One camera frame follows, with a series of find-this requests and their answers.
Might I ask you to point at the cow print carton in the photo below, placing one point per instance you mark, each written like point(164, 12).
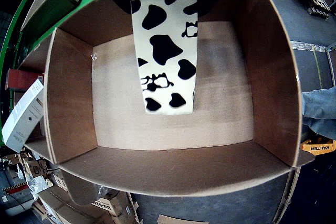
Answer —
point(162, 51)

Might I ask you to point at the small dark red box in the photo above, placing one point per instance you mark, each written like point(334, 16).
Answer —
point(21, 79)

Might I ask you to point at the empty brown cardboard box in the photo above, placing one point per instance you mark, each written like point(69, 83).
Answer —
point(170, 134)

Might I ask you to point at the tall white product box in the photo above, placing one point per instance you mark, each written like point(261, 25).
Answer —
point(23, 119)

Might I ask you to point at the small brown cardboard box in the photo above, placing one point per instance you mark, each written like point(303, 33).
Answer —
point(35, 169)

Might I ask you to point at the printed cardboard shipping box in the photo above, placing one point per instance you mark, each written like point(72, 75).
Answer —
point(113, 205)

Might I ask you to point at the flat cardboard piece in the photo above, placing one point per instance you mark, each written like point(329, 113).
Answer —
point(181, 220)

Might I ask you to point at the person with blue jeans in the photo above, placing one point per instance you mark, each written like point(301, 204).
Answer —
point(320, 108)

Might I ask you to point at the yellow Valter labelled object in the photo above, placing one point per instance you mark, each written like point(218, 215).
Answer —
point(319, 148)

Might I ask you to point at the silver metal frame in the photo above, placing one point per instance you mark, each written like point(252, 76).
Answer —
point(304, 46)

